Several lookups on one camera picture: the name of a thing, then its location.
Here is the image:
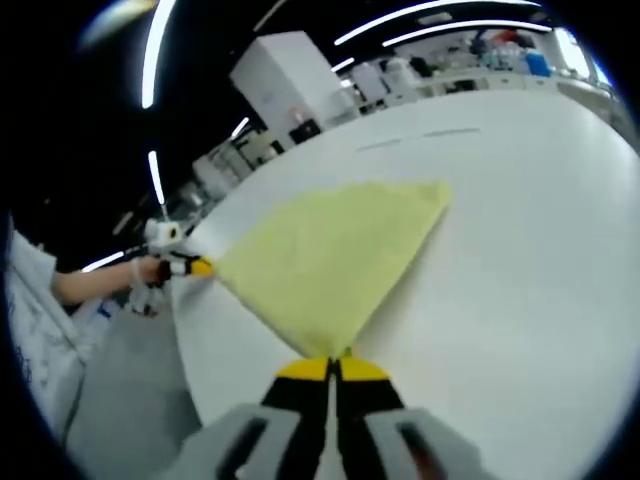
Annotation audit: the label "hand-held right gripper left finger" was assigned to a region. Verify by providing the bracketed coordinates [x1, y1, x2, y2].
[149, 357, 335, 480]

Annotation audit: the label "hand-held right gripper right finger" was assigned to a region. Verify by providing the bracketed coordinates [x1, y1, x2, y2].
[332, 355, 496, 480]

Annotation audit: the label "yellow blue black garment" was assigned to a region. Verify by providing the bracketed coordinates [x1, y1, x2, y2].
[214, 179, 454, 360]

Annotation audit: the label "person's left hand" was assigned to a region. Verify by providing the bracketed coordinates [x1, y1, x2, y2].
[139, 257, 164, 290]

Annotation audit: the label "white storage cabinets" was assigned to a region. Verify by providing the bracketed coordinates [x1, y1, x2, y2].
[192, 127, 284, 201]

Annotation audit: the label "white printed t-shirt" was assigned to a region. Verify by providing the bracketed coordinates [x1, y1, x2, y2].
[4, 219, 86, 421]

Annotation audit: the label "black box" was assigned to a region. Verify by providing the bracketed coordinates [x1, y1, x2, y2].
[289, 119, 321, 145]

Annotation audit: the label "white square pillar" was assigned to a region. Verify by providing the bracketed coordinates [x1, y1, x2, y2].
[229, 30, 361, 146]

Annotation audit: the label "long white lab workbench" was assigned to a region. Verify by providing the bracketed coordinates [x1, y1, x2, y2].
[359, 64, 616, 114]

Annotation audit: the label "blue container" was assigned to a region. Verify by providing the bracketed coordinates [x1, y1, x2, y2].
[524, 52, 551, 79]

